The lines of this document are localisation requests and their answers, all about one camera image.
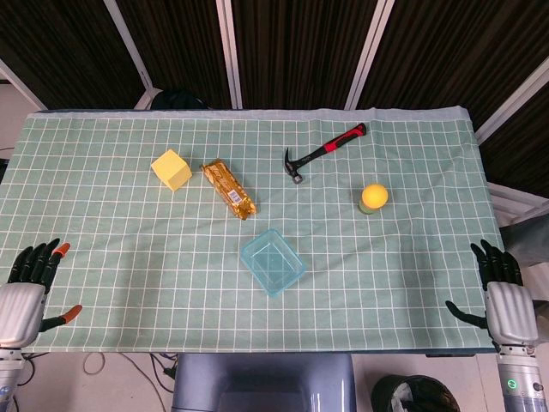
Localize green checked tablecloth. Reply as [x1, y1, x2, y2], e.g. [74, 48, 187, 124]
[0, 106, 507, 354]

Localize blue grey robot torso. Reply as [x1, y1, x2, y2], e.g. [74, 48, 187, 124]
[171, 352, 358, 412]

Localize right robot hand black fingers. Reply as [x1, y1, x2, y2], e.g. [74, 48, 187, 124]
[444, 239, 540, 348]

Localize yellow foam cube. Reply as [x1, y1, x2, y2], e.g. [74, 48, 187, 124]
[150, 148, 193, 192]

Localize gold foil snack package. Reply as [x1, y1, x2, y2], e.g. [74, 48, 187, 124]
[201, 158, 258, 222]

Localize person grey trouser leg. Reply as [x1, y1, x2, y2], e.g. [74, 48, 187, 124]
[499, 212, 549, 268]

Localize black trash bin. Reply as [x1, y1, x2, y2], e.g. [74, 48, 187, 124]
[371, 374, 462, 412]

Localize black red claw hammer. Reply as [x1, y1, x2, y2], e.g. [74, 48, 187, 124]
[282, 122, 368, 185]

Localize yellow orange ball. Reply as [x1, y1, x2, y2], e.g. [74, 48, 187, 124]
[361, 183, 389, 210]

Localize dark bag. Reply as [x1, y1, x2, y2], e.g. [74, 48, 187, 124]
[152, 88, 208, 111]

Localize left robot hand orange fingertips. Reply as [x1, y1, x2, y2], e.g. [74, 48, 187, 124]
[0, 238, 83, 348]

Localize white partition frame post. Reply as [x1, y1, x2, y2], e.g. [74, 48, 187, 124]
[345, 0, 395, 111]
[102, 0, 163, 109]
[474, 64, 549, 145]
[215, 0, 244, 109]
[0, 58, 47, 112]

